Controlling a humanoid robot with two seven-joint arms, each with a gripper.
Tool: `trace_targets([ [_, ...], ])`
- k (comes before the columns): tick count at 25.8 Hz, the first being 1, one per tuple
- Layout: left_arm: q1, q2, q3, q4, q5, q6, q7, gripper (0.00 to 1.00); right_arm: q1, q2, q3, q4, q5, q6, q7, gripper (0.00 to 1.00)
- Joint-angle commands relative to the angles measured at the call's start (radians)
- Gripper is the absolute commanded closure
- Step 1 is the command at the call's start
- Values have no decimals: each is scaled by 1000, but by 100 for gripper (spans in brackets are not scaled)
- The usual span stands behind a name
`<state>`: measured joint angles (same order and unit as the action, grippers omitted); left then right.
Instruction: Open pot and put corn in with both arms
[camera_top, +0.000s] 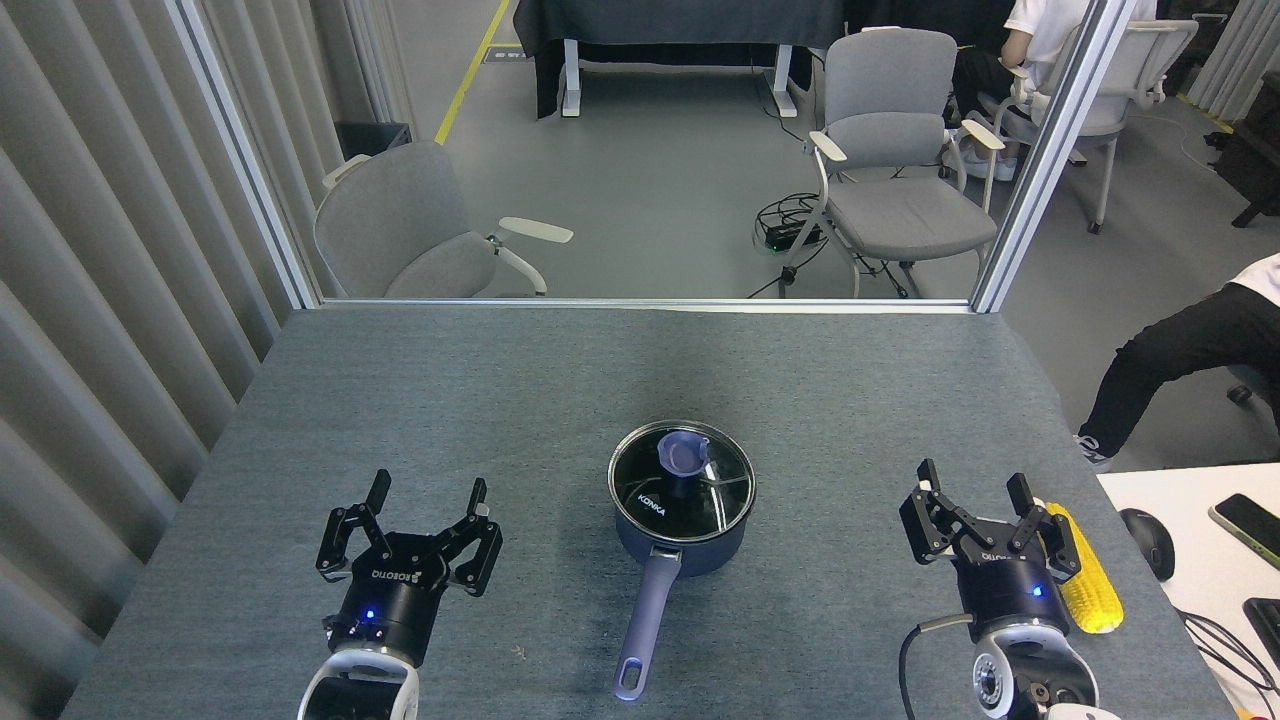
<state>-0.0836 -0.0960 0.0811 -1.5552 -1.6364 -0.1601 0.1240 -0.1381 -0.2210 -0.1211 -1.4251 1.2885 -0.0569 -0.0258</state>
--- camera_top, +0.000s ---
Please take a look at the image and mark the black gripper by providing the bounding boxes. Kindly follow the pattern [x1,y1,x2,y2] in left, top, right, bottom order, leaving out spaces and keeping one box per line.
[898,459,1083,633]
[316,469,504,668]

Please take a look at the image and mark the yellow corn cob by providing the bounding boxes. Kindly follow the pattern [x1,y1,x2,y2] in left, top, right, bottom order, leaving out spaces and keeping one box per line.
[1040,502,1125,635]

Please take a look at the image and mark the glass pot lid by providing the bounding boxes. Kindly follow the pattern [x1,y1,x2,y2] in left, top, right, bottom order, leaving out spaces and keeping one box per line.
[609,420,756,544]

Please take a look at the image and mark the black computer mouse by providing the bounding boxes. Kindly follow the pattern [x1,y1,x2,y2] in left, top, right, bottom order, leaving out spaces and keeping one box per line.
[1119,508,1177,582]

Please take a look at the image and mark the white side table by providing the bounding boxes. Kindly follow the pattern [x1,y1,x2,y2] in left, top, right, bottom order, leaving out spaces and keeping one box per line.
[1097,462,1280,720]

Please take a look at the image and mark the smartphone with green case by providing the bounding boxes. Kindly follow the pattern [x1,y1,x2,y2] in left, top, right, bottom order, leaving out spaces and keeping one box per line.
[1208,493,1280,571]

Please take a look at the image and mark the person in black trousers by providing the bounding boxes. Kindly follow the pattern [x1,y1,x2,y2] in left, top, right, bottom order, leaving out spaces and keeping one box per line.
[1073,253,1280,474]

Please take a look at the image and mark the black flat device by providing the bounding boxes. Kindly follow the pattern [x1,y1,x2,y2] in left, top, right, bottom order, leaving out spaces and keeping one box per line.
[1243,597,1280,671]

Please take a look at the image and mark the black office chair base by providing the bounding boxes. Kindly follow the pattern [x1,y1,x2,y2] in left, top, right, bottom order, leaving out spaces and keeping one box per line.
[1228,364,1280,413]

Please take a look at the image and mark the grey chair with white armrests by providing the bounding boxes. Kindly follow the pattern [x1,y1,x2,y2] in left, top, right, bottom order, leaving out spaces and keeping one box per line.
[778,28,1005,299]
[313,140,575,299]

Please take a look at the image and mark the black power strip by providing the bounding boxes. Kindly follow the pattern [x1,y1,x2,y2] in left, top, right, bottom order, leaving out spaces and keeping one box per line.
[762,222,827,252]

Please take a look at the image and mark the black box on floor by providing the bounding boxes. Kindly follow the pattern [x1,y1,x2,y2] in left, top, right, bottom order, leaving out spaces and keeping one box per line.
[335,121,413,161]

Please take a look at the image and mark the black furniture piece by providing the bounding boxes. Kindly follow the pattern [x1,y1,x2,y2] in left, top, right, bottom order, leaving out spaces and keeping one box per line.
[1205,70,1280,229]

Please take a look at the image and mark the grey mesh-back office chair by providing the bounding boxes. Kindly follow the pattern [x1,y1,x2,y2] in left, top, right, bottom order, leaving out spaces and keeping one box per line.
[975,18,1199,235]

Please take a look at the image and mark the person seated on chair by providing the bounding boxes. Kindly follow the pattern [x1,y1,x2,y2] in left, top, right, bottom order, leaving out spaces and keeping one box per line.
[945,0,1161,182]

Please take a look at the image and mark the black-draped desk, white legs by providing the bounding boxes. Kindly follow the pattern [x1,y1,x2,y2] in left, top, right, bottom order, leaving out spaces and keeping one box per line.
[513,0,851,121]

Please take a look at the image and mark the black cable on robot arm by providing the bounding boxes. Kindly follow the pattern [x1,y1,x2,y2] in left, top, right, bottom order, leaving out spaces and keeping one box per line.
[898,613,976,720]

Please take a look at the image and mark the blue saucepan with long handle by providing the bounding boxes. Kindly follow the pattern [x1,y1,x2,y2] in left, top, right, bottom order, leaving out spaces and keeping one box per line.
[607,420,757,703]

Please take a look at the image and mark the black cables on white table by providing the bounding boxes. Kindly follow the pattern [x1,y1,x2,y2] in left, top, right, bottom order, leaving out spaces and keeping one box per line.
[1178,608,1280,697]

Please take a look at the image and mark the silver frame crossbar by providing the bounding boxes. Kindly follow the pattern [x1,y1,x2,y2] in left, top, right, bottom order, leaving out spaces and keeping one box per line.
[318,297,976,314]

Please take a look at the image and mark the black floor cables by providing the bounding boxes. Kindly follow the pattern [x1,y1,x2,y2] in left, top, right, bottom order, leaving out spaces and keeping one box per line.
[748,192,911,300]

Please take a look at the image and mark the silver frame post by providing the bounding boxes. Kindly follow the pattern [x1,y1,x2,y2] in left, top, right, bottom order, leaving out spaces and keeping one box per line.
[165,0,323,309]
[970,0,1136,314]

